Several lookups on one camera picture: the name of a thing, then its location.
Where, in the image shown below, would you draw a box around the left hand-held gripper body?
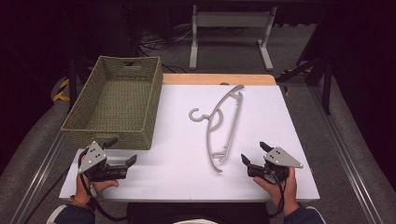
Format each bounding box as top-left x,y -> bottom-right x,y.
77,141 -> 129,183

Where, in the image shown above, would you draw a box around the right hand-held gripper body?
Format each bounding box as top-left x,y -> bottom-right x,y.
247,147 -> 304,185

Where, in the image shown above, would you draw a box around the grey plastic clothes hanger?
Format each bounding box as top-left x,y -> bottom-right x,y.
188,84 -> 246,174

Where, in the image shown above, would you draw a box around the green woven basket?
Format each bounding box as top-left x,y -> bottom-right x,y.
61,55 -> 163,151

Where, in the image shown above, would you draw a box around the person's left hand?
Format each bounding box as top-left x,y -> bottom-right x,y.
75,174 -> 120,205

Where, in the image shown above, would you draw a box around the person's right hand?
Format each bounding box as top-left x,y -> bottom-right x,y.
252,167 -> 300,217

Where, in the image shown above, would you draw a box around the white table mat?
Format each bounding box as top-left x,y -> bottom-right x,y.
59,84 -> 320,202

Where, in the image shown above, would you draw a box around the person's dark lap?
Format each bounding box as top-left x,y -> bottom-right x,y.
126,202 -> 271,224

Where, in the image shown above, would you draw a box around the black tripod stand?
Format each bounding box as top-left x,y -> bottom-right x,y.
275,8 -> 335,116

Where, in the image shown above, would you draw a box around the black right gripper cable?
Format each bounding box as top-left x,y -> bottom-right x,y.
268,174 -> 287,218

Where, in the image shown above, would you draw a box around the white metal table frame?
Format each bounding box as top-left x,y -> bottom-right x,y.
189,5 -> 278,72

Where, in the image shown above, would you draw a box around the black floor cables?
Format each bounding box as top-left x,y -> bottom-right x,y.
138,26 -> 192,74

